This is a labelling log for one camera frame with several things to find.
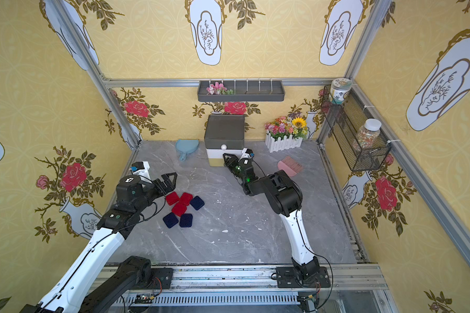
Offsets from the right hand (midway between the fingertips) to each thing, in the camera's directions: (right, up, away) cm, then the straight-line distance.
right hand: (230, 152), depth 102 cm
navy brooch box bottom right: (-19, -32, -13) cm, 39 cm away
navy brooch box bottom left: (-26, -31, -13) cm, 43 cm away
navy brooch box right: (-15, -24, -11) cm, 30 cm away
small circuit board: (-32, -56, -28) cm, 71 cm away
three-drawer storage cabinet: (-3, +9, -4) cm, 10 cm away
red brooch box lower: (-24, -27, -9) cm, 37 cm away
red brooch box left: (-28, -23, -7) cm, 37 cm away
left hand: (-26, -11, -24) cm, 37 cm away
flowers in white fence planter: (+29, +10, +5) cm, 31 cm away
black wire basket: (+56, +14, -9) cm, 58 cm away
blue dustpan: (-29, +4, +20) cm, 35 cm away
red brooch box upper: (-22, -23, -5) cm, 32 cm away
